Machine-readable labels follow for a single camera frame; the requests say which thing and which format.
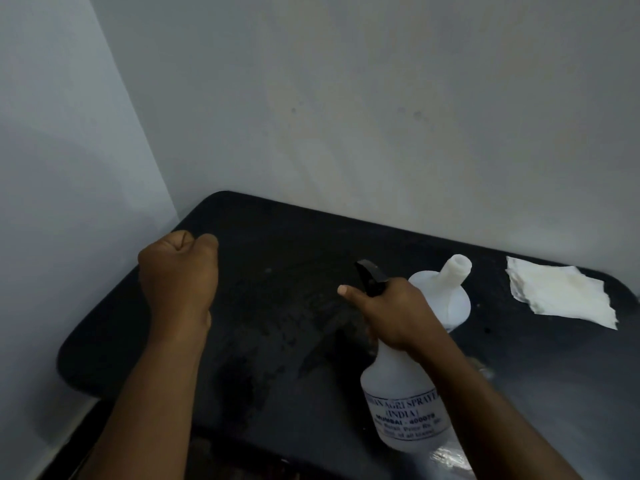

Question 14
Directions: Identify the person's left hand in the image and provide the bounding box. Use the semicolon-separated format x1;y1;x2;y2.
137;230;220;339

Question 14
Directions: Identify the person's right hand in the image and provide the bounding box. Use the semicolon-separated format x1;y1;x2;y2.
337;277;452;356

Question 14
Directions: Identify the white spray bottle black trigger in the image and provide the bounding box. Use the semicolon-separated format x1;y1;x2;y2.
355;259;472;454

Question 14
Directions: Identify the person's left forearm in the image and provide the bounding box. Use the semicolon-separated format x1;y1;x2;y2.
74;315;213;480

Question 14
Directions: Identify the person's right forearm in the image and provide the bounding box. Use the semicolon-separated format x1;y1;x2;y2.
414;334;585;480

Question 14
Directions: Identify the white open-neck plastic bottle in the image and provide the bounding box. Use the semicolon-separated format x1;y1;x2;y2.
408;254;473;332

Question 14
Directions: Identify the white crumpled cloth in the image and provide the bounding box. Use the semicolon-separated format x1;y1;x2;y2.
504;256;620;331

